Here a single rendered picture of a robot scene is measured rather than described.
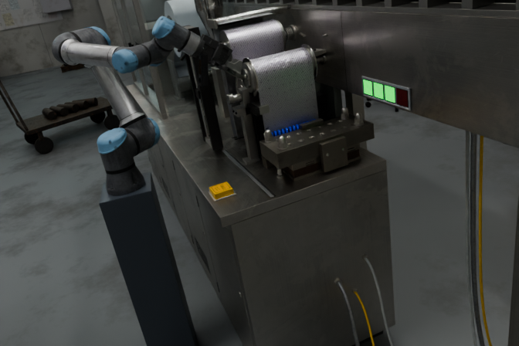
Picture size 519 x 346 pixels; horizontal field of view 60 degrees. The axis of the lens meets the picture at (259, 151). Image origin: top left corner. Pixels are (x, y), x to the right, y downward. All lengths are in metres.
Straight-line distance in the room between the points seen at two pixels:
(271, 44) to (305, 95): 0.30
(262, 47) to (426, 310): 1.46
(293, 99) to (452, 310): 1.29
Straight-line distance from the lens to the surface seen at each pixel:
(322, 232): 1.70
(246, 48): 1.90
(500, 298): 2.53
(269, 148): 1.61
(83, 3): 13.13
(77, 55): 1.75
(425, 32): 1.36
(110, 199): 1.83
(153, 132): 1.89
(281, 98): 1.73
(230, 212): 1.51
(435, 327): 2.34
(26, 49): 13.50
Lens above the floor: 1.63
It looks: 22 degrees down
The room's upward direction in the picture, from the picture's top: 10 degrees counter-clockwise
